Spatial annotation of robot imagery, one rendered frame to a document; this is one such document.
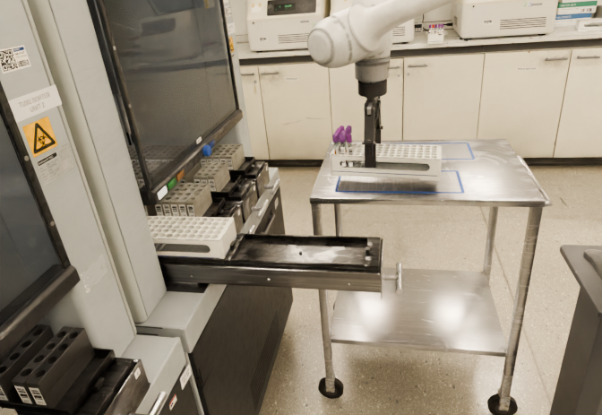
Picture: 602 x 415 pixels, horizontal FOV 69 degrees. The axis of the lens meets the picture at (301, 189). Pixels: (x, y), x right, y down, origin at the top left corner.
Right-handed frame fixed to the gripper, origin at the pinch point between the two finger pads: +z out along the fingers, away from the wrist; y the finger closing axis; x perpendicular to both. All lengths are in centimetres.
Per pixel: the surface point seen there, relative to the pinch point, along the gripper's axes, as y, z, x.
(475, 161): 17.2, 9.1, -28.5
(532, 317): 46, 91, -60
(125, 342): -64, 16, 40
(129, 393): -76, 13, 30
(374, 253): -35.1, 9.6, -4.8
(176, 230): -40, 5, 41
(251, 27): 186, -17, 110
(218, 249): -42, 7, 29
